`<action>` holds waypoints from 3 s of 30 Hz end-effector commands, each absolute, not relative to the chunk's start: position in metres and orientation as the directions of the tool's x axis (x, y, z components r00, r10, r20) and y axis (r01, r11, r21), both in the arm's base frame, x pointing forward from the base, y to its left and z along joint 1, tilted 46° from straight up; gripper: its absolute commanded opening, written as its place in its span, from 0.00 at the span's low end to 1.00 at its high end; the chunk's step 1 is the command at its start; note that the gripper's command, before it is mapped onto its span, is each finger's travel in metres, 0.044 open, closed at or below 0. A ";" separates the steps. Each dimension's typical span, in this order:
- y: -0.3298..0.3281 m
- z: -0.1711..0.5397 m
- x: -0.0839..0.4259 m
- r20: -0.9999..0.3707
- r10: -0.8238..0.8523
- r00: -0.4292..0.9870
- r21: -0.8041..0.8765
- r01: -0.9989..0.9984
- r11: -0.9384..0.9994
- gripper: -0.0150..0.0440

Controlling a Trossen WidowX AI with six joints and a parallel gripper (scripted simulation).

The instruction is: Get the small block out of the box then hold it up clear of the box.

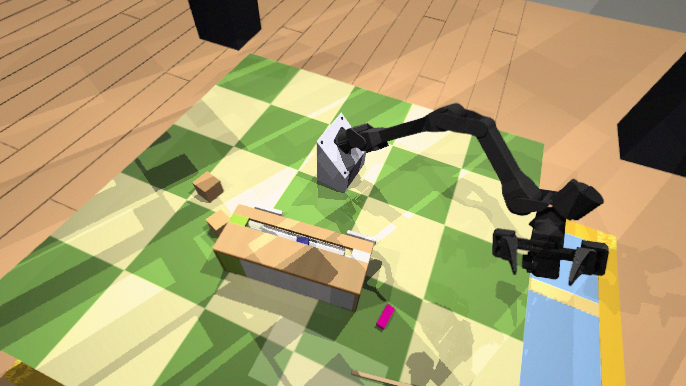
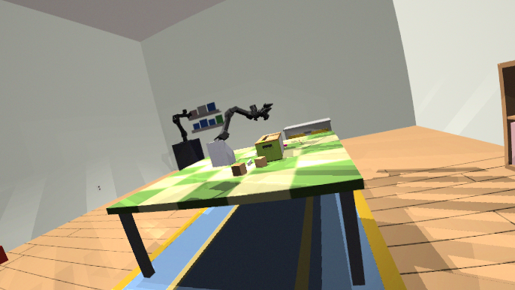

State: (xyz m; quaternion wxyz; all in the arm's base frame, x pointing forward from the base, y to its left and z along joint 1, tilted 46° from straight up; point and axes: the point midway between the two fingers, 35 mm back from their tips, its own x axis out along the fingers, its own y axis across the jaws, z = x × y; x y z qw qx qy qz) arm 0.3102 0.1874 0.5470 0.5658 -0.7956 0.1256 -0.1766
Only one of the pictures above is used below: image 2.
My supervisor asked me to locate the small brown cube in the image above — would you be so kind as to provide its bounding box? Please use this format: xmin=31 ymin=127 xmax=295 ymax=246
xmin=230 ymin=162 xmax=247 ymax=177

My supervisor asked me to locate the tan cube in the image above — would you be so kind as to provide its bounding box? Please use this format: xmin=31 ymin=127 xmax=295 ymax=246
xmin=254 ymin=156 xmax=267 ymax=168

